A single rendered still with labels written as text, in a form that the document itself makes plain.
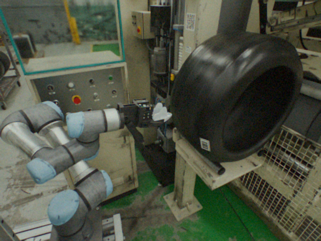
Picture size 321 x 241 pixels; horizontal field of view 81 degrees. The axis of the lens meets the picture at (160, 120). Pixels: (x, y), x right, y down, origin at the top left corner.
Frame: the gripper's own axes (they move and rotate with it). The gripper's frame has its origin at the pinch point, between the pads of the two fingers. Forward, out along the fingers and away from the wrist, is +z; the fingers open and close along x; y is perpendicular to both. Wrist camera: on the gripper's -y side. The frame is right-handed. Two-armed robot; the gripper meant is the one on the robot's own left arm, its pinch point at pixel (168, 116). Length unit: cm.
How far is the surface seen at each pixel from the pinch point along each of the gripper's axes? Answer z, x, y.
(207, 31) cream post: 32, 25, 29
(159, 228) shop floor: 21, 21, -120
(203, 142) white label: 11.5, -10.1, -8.1
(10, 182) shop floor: -94, 134, -134
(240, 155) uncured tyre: 35.1, -12.8, -19.5
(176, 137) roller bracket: 23.0, 22.9, -30.3
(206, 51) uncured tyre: 17.5, 5.9, 23.2
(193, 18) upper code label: 26, 30, 34
